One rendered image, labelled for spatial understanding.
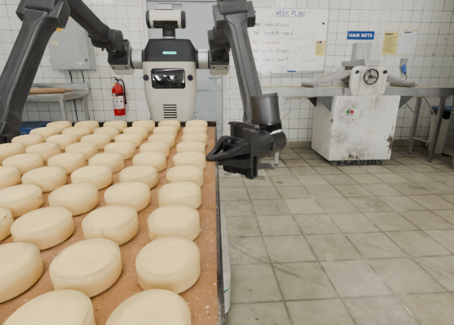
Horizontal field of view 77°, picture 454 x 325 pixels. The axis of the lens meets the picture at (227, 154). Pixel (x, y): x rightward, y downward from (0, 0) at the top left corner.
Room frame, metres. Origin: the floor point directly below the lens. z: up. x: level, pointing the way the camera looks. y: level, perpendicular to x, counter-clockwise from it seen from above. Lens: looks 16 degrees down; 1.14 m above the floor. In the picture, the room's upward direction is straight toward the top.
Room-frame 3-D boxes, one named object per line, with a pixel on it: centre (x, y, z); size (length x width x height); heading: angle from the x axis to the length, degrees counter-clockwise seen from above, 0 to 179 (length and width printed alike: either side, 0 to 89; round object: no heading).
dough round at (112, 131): (0.58, 0.25, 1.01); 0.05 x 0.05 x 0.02
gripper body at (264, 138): (0.54, -0.05, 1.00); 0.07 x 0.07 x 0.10; 48
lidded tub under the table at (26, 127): (3.58, 2.53, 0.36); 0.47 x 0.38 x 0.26; 6
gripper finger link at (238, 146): (0.48, 0.00, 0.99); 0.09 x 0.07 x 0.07; 138
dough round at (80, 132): (0.58, 0.31, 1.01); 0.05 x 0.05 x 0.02
